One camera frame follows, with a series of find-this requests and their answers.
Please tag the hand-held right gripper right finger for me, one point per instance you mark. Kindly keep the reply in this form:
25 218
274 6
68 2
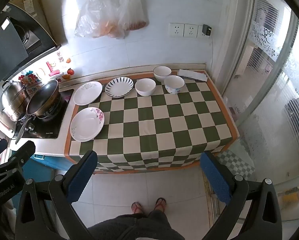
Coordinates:
214 177

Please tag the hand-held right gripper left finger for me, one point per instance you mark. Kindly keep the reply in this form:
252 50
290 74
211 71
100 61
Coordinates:
82 175

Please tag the white plate pink blossom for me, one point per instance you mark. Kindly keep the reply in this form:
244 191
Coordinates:
85 125

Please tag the white bowl with leaf pattern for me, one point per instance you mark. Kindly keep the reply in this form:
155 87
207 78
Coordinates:
87 93

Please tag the white plate blue leaf pattern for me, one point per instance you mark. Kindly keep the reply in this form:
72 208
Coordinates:
119 87

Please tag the white bowl floral print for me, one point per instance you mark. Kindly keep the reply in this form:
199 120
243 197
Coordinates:
174 85

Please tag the plain white bowl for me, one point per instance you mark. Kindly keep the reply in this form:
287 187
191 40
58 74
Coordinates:
145 87

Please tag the white bowl dark rim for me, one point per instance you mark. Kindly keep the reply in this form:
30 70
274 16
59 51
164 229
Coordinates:
162 73

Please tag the blue cabinet front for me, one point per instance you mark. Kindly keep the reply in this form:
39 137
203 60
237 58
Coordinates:
47 162

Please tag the black glass cooktop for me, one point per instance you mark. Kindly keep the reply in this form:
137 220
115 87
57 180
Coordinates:
47 127

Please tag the stainless steel pot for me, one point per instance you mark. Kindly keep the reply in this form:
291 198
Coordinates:
12 97

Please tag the red flip-flop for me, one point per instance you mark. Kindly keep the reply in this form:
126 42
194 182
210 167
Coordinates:
160 203
137 207

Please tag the steel wok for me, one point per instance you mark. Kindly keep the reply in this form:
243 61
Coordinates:
43 97

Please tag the green white checkered tablecloth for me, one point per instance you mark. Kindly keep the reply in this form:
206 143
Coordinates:
164 120

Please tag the glass sliding door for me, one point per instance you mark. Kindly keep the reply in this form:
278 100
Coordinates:
277 100

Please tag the folded white cloth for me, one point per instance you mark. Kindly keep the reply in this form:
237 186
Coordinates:
192 74

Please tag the black range hood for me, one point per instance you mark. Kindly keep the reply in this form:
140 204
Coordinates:
12 37

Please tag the black plug adapter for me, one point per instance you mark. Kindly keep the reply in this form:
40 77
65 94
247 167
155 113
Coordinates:
206 29

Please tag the clear plastic bag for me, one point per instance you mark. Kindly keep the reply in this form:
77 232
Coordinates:
99 12
133 7

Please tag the pink cartoon wall sticker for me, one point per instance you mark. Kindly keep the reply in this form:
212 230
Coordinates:
50 68

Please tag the red fruit wall sticker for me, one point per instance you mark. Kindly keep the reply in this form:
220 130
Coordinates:
70 71

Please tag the white wall socket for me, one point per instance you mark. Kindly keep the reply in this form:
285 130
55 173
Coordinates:
190 30
200 35
176 29

